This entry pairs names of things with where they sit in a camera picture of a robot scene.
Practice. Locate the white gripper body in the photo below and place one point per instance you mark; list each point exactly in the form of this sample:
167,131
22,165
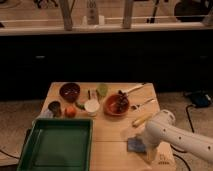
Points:
151,145

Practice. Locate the blue sponge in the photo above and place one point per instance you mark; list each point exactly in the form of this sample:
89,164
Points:
135,145

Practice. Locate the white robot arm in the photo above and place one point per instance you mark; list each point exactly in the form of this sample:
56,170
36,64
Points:
161,127

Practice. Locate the green plastic tray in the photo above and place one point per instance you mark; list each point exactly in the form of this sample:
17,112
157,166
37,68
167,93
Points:
58,145

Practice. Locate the orange bowl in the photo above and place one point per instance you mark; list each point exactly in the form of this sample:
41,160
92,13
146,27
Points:
116,105

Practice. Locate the dark blue device on floor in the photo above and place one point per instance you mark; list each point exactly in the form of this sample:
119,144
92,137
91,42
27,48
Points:
200,99

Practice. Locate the white cup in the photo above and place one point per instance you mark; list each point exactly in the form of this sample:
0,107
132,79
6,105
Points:
92,106

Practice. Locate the green cup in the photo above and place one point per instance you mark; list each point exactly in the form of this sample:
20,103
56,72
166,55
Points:
102,89

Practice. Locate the green vegetable piece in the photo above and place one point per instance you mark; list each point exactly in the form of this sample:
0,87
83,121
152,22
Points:
80,105

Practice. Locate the orange fruit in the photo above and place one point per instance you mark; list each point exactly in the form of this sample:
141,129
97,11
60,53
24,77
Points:
70,111

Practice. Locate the dark brown bowl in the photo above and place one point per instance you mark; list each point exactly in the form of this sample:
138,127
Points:
70,92

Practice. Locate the dark metal cup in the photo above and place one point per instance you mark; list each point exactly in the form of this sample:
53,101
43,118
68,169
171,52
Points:
55,108

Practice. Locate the yellow handled knife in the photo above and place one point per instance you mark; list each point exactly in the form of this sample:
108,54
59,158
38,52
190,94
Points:
138,121

